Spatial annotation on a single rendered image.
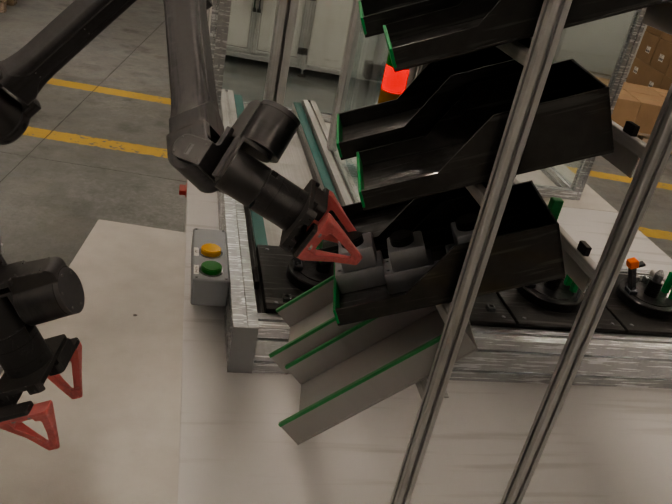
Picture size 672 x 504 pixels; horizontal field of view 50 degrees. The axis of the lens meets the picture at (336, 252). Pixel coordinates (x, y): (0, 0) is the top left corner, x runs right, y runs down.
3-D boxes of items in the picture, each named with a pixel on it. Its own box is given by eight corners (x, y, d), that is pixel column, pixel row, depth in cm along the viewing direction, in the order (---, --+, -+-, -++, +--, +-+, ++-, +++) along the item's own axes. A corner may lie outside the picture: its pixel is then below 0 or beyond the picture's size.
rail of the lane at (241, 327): (227, 372, 128) (234, 322, 123) (216, 174, 204) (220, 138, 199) (257, 373, 129) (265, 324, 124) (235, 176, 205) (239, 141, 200)
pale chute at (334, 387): (297, 446, 97) (278, 425, 95) (302, 384, 109) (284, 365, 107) (478, 350, 90) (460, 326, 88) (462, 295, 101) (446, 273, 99)
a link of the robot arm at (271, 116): (202, 186, 97) (167, 153, 90) (245, 117, 99) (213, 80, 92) (269, 212, 91) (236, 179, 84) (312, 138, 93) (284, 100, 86)
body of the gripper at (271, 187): (324, 184, 94) (277, 154, 93) (321, 217, 85) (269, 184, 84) (296, 220, 97) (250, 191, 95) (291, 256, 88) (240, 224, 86)
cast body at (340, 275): (340, 295, 94) (326, 249, 91) (340, 278, 98) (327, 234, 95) (402, 281, 93) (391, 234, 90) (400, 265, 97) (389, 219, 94)
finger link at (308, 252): (374, 225, 94) (315, 186, 92) (376, 250, 88) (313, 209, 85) (344, 261, 97) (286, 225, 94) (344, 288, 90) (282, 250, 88)
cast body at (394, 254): (389, 295, 91) (376, 248, 88) (387, 278, 95) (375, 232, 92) (454, 281, 90) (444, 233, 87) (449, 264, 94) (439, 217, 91)
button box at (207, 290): (190, 305, 137) (192, 277, 134) (190, 251, 155) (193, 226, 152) (226, 307, 139) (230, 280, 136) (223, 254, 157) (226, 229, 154)
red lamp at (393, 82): (383, 92, 142) (389, 68, 140) (378, 85, 146) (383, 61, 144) (407, 95, 143) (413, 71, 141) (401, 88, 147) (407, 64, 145)
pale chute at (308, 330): (286, 375, 110) (268, 356, 108) (291, 327, 122) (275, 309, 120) (443, 287, 102) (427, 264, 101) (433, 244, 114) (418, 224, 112)
